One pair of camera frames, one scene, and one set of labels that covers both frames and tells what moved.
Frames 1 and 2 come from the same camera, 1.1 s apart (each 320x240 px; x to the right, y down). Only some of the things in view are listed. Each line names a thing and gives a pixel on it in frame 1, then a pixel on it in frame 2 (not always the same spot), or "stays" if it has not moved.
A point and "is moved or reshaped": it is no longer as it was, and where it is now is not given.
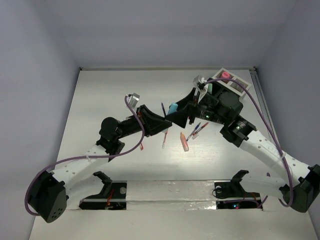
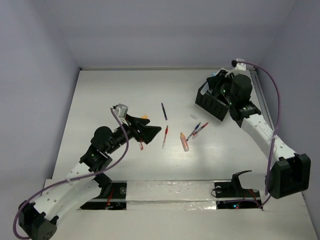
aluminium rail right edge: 258,86 stays
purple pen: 162,105 stays
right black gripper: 180,117 → 214,82
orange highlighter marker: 184,141 stays
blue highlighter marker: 173,108 is moved or reshaped
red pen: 164,140 stays
